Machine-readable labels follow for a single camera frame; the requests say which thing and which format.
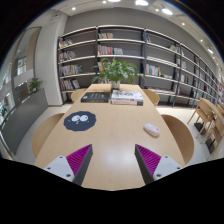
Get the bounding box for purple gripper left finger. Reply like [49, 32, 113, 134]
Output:
[44, 145, 93, 186]

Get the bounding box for small plant at left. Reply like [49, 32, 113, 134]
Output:
[29, 78, 43, 93]

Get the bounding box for wooden chair far right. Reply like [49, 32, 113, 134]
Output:
[144, 89, 160, 106]

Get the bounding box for wooden chairs at right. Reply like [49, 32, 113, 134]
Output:
[190, 98, 224, 145]

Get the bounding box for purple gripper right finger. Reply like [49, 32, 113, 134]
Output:
[135, 144, 182, 184]

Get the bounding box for black book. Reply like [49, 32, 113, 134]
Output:
[81, 92, 110, 103]

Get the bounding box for wooden chair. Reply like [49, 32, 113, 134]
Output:
[162, 114, 194, 163]
[144, 89, 160, 106]
[32, 113, 64, 157]
[71, 88, 86, 102]

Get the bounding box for wooden chair near left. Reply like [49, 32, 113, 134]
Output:
[32, 113, 64, 157]

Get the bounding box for wooden chair near right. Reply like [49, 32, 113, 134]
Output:
[162, 114, 194, 163]

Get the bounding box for stack of white books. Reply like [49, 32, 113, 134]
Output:
[111, 90, 144, 106]

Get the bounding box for green potted plant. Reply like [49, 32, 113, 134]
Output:
[91, 58, 138, 90]

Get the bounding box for wooden chair far left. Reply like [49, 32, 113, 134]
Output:
[71, 88, 86, 102]

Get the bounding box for white computer mouse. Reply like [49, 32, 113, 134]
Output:
[144, 123, 160, 137]

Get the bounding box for large grey bookshelf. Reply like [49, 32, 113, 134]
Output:
[58, 25, 224, 107]

